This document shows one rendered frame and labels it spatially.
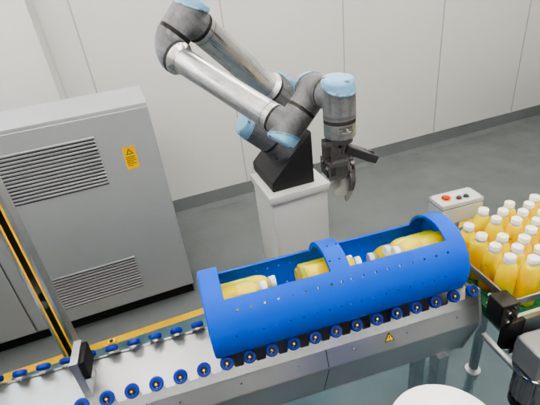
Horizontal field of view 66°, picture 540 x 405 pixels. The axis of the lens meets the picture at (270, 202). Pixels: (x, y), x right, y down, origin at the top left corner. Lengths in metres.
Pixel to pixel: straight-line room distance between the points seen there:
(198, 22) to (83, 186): 1.45
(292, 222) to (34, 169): 1.49
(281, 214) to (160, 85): 2.13
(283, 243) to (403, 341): 0.81
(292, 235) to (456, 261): 0.90
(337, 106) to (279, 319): 0.64
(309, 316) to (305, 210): 0.85
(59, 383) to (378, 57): 3.91
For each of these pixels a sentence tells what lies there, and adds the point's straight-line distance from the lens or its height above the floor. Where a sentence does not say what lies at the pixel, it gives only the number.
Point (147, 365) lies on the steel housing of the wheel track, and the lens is 1.56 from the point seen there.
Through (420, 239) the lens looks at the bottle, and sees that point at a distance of 1.51.
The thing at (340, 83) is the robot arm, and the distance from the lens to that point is 1.12.
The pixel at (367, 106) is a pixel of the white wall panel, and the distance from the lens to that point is 4.61.
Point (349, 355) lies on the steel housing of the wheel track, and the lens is 1.54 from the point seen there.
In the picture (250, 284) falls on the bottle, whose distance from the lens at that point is 1.34.
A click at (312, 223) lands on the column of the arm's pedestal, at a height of 0.88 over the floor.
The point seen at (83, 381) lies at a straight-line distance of 1.50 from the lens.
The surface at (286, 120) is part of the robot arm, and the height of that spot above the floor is 1.66.
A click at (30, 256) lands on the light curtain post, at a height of 1.28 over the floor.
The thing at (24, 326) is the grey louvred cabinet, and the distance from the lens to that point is 3.28.
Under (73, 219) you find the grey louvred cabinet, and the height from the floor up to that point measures 0.84.
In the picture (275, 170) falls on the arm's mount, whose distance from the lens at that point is 2.02.
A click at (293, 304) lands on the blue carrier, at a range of 1.29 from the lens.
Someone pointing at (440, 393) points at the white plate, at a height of 1.04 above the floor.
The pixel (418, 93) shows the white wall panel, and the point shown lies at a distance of 4.95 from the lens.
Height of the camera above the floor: 2.05
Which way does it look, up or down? 30 degrees down
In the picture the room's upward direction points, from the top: 7 degrees counter-clockwise
